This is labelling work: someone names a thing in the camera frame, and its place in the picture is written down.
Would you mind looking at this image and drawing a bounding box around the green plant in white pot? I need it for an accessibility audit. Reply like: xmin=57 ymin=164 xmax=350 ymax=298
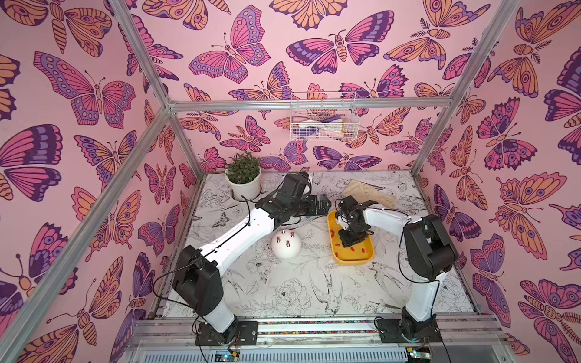
xmin=225 ymin=151 xmax=262 ymax=201

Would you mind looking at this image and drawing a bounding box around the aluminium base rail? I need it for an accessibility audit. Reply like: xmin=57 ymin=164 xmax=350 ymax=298
xmin=129 ymin=314 xmax=507 ymax=349

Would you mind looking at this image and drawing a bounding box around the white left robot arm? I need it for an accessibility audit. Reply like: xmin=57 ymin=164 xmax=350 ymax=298
xmin=172 ymin=172 xmax=331 ymax=344

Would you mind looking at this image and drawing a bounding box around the cream fabric work glove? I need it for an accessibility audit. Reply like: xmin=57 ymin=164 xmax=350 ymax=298
xmin=341 ymin=180 xmax=396 ymax=209

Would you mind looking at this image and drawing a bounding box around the white dome with screws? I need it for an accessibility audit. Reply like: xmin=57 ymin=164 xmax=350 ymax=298
xmin=271 ymin=229 xmax=301 ymax=260

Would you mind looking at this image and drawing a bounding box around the white wire wall basket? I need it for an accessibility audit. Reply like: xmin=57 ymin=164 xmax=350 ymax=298
xmin=287 ymin=98 xmax=360 ymax=142

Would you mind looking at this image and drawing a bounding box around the yellow plastic tray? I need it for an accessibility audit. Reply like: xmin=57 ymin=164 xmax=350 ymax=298
xmin=327 ymin=210 xmax=375 ymax=266

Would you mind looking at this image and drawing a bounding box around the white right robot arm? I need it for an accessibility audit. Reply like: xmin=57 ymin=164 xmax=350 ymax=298
xmin=335 ymin=196 xmax=458 ymax=342

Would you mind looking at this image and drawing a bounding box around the aluminium frame corner post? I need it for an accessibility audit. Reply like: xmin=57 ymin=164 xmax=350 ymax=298
xmin=110 ymin=1 xmax=204 ymax=178

